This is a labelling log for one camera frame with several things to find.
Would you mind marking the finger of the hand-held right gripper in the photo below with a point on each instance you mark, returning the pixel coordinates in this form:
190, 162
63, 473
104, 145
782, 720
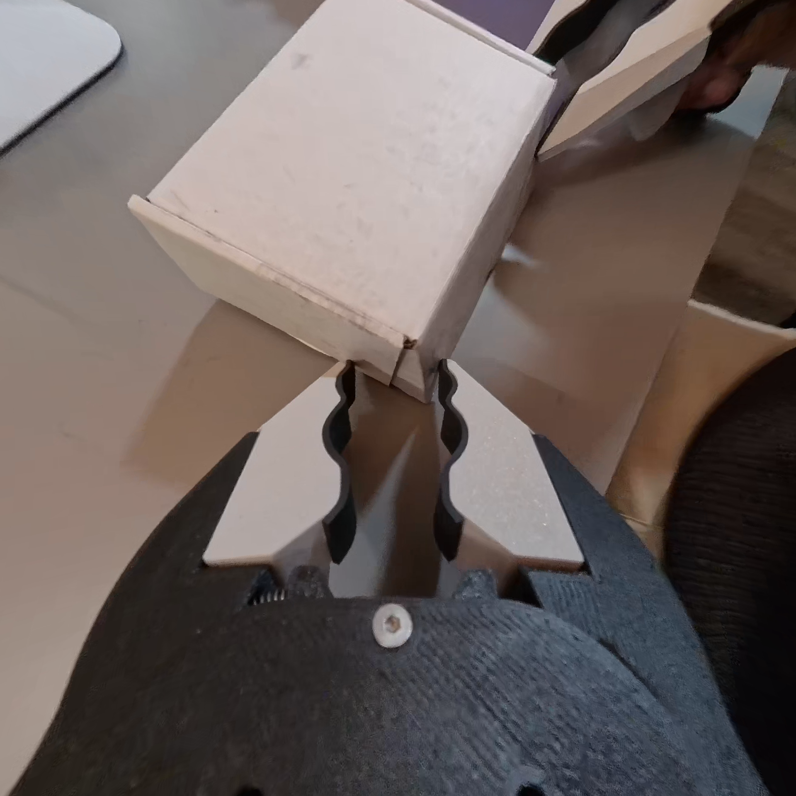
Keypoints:
634, 87
547, 25

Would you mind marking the person's right hand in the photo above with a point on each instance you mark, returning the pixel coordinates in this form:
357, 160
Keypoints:
721, 81

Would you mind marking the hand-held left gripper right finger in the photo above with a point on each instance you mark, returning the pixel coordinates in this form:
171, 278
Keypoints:
516, 491

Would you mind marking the white document stand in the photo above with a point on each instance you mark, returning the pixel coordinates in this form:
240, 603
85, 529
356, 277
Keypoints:
43, 56

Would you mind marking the white cardboard box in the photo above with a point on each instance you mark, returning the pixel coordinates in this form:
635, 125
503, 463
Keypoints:
348, 186

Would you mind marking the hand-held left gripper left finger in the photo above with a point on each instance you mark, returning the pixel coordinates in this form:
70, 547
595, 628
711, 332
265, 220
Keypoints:
280, 485

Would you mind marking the grey desk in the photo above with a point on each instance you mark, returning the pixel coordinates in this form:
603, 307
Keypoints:
93, 373

